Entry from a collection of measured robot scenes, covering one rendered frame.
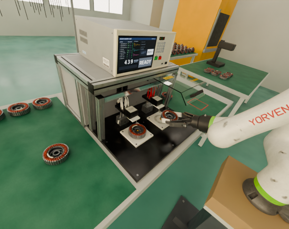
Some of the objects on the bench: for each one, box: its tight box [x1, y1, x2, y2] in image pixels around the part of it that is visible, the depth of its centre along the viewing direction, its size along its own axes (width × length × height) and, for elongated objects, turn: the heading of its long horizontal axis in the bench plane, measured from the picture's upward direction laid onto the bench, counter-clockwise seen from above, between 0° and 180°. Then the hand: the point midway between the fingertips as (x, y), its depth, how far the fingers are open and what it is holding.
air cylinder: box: [142, 103, 153, 114], centre depth 109 cm, size 5×8×6 cm
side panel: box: [55, 62, 88, 128], centre depth 87 cm, size 28×3×32 cm, turn 34°
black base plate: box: [87, 101, 197, 183], centre depth 97 cm, size 47×64×2 cm
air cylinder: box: [116, 114, 129, 126], centre depth 94 cm, size 5×8×6 cm
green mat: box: [0, 97, 137, 229], centre depth 68 cm, size 94×61×1 cm, turn 34°
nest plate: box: [120, 122, 153, 148], centre depth 88 cm, size 15×15×1 cm
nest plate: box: [147, 111, 169, 130], centre depth 103 cm, size 15×15×1 cm
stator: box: [42, 143, 70, 165], centre depth 70 cm, size 11×11×4 cm
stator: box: [128, 123, 147, 139], centre depth 86 cm, size 11×11×4 cm
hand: (169, 116), depth 90 cm, fingers closed on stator, 11 cm apart
